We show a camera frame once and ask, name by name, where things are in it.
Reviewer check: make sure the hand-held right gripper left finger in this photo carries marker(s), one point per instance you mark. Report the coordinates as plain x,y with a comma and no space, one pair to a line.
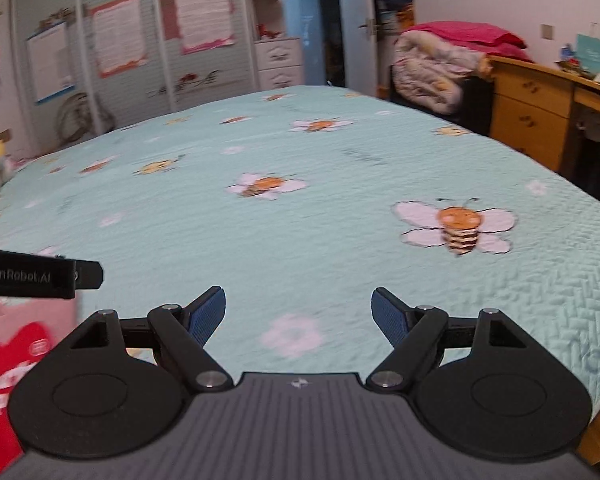
207,317

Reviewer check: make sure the grey sliding door wardrobe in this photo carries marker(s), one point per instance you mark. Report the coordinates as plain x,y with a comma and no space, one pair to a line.
130,70

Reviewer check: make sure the folded floral comforter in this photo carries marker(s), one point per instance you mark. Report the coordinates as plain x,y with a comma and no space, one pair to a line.
430,75

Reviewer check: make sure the teal paper bag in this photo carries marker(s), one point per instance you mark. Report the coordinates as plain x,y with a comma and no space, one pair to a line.
595,52

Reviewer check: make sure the white door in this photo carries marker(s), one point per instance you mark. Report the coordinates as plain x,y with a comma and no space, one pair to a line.
357,25

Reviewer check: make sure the red items on cabinet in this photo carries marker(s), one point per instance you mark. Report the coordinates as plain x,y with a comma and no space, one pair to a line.
269,32

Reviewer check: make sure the pink framed poster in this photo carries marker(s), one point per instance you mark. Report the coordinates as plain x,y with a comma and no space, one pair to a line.
205,12

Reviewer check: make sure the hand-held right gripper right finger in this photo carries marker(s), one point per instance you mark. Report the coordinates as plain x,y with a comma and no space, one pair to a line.
390,317

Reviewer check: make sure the wall socket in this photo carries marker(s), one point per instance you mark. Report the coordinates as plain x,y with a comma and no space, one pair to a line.
546,31

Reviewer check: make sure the red blanket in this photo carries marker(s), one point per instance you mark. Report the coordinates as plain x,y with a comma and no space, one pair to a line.
470,37

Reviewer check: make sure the wooden desk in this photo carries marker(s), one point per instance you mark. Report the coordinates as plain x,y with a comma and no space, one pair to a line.
530,105

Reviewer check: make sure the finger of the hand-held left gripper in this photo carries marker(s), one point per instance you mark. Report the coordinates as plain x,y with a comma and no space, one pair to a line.
90,275

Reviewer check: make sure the pink shirt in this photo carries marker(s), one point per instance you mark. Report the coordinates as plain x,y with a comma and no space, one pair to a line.
15,370

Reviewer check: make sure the blue framed poster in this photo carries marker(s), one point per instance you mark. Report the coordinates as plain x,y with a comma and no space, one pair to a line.
50,62

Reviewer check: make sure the black chair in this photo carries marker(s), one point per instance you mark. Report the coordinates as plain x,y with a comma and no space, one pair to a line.
477,105

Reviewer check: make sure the white drawer cabinet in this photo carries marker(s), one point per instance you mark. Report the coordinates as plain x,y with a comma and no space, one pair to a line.
280,62

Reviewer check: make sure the orange framed poster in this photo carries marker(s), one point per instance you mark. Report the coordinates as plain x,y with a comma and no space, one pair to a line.
120,35

